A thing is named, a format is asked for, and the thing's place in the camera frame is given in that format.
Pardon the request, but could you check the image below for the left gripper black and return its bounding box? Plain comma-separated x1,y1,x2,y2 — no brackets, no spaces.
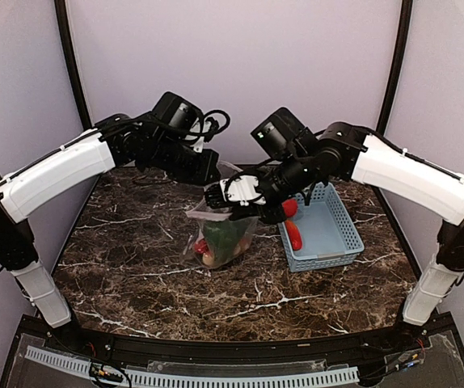
149,134,221,185

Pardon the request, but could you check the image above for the green toy cucumber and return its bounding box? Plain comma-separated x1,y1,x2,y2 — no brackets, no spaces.
202,220,247,252

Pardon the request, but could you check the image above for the clear dotted zip top bag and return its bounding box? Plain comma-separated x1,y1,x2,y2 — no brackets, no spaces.
181,161,259,270

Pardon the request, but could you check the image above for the red toy berry bunch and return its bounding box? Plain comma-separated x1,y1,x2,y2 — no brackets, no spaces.
193,238,251,268

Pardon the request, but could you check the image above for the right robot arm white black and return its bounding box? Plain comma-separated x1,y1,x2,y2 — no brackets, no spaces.
218,120,464,351

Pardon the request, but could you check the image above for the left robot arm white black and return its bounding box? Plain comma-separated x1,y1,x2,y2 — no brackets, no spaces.
0,112,220,352

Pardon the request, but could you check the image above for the red round toy fruit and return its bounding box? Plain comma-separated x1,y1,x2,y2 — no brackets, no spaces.
282,199,298,217

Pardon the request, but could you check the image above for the red toy chili pepper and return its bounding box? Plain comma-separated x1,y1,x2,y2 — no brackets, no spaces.
285,220,303,251

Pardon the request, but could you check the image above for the light blue plastic basket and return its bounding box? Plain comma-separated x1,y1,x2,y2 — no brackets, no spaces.
278,183,365,272

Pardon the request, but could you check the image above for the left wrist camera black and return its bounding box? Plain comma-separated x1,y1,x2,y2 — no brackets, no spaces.
151,91,203,130

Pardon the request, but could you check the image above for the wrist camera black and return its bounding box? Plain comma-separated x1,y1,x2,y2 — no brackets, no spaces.
151,91,203,130
251,107,306,161

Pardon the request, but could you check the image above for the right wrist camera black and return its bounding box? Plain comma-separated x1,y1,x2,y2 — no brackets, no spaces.
251,107,306,161

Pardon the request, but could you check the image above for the white slotted cable duct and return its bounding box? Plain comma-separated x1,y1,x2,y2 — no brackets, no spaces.
25,345,360,387

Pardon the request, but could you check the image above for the black left frame post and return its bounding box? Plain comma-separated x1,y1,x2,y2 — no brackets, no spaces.
53,0,92,129

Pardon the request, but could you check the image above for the black frame post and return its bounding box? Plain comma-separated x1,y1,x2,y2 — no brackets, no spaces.
376,0,414,134
53,0,92,129

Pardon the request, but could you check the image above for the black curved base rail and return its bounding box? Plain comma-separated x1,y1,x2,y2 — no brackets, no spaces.
0,313,464,387

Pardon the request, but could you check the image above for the black right frame post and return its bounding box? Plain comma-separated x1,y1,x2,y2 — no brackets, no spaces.
376,0,414,134

